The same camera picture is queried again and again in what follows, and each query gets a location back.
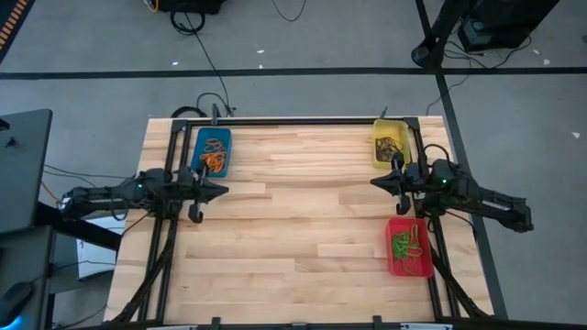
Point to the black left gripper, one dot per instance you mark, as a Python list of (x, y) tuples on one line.
[(190, 185)]

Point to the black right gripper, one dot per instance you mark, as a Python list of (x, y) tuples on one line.
[(415, 183)]

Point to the dark brown rubber band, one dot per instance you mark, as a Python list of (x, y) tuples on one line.
[(396, 144), (383, 144), (384, 156)]

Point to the red plastic basket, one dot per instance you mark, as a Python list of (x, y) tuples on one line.
[(394, 224)]

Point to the blue plastic basket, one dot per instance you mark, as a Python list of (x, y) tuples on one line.
[(215, 133)]

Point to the yellow plastic basket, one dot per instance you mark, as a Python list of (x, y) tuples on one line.
[(392, 123)]

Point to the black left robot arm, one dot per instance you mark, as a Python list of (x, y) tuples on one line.
[(101, 194)]

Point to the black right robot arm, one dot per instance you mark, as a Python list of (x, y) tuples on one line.
[(495, 201)]

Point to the black floor tape strip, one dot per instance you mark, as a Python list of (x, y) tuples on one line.
[(275, 72), (450, 119)]

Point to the black table clamp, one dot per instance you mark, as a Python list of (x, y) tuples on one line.
[(215, 323), (377, 322)]

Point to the black pole stand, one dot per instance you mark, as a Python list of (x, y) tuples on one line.
[(424, 52)]

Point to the white box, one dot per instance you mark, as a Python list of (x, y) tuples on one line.
[(98, 261)]

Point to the black desk crossbar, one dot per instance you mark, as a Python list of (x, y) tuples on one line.
[(78, 227)]

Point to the black floor box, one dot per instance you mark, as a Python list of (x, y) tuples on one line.
[(192, 4)]

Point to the grey desk top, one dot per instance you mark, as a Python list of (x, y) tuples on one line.
[(23, 174)]

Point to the black equipment case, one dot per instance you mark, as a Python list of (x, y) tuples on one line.
[(504, 18)]

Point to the black computer mouse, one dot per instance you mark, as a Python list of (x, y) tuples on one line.
[(16, 298)]

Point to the black mat orange stripes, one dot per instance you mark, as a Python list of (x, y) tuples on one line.
[(9, 18)]

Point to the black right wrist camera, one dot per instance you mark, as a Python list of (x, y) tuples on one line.
[(403, 208)]

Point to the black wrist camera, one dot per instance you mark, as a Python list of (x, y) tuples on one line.
[(403, 208), (196, 214)]

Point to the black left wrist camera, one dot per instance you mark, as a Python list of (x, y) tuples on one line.
[(196, 214)]

